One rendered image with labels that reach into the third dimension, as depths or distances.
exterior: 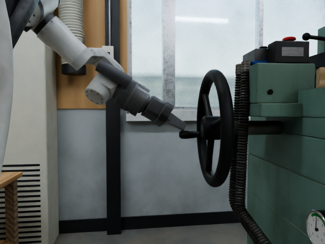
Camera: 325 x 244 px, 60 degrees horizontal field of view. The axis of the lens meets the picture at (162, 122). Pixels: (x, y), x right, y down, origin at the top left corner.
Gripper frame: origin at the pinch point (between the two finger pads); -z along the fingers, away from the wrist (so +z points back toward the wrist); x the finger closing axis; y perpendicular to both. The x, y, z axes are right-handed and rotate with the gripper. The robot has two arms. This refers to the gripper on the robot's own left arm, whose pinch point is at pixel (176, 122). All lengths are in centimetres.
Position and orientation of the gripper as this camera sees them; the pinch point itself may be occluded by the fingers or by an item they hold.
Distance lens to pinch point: 81.6
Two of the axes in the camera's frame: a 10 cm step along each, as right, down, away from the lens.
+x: 1.7, -1.4, -9.7
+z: -8.6, -5.0, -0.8
